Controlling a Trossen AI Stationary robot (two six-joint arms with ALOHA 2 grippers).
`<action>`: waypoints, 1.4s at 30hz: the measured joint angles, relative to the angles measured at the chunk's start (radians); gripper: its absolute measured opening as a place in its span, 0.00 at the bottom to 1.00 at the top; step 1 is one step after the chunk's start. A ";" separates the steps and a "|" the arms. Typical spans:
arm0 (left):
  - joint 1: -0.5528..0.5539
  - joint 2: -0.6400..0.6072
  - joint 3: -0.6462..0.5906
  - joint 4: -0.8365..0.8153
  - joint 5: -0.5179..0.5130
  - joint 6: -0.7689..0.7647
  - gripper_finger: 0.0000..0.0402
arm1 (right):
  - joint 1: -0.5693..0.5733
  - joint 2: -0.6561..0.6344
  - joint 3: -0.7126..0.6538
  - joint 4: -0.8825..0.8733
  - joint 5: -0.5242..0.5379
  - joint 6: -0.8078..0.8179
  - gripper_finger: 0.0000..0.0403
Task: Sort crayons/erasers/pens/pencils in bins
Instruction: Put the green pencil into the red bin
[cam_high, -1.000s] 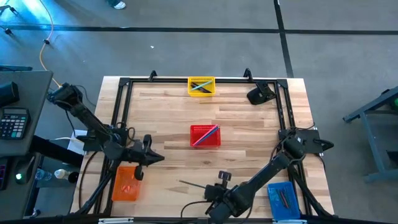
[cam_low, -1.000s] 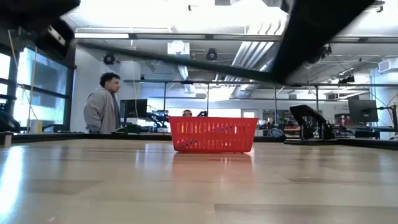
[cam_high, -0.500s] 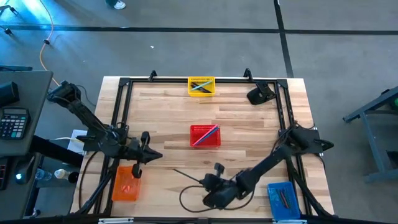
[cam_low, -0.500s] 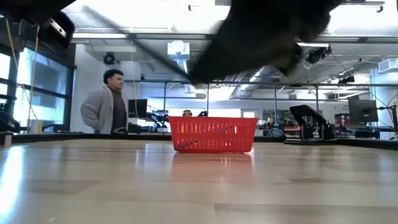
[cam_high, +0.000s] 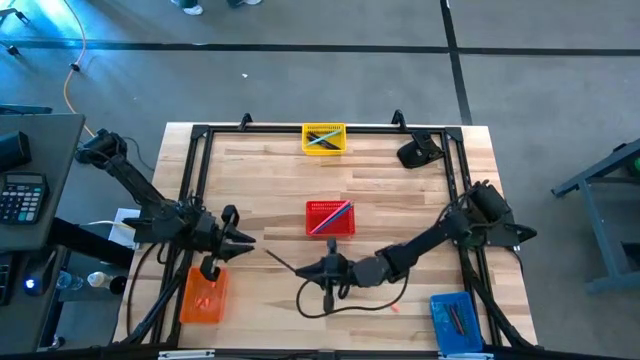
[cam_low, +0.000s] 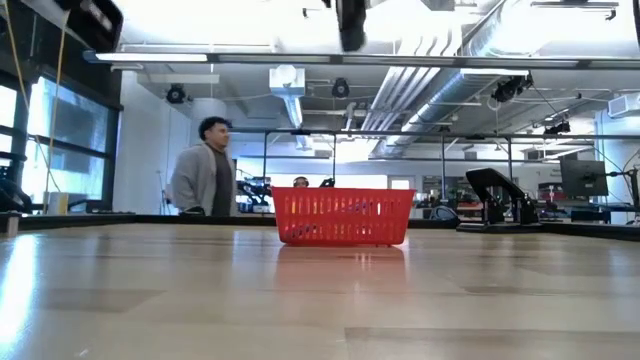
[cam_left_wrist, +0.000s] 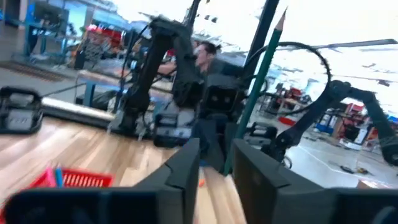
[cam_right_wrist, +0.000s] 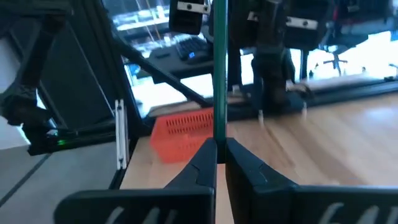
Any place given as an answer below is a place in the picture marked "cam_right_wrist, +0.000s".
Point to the dark low desk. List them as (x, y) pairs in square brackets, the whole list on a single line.
[(174, 67)]

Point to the orange plastic bin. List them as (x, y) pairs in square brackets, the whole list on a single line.
[(180, 140)]

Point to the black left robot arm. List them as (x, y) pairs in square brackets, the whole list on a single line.
[(270, 77)]

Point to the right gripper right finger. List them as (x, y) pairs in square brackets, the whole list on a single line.
[(264, 202)]

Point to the white plastic strip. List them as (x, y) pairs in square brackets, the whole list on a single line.
[(120, 133)]

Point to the black keyboard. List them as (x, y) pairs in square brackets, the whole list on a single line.
[(192, 46)]

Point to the dark green pencil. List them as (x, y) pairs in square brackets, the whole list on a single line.
[(220, 77)]

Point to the black device with green light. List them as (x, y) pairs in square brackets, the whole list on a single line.
[(62, 146)]

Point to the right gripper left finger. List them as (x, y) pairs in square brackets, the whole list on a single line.
[(192, 199)]

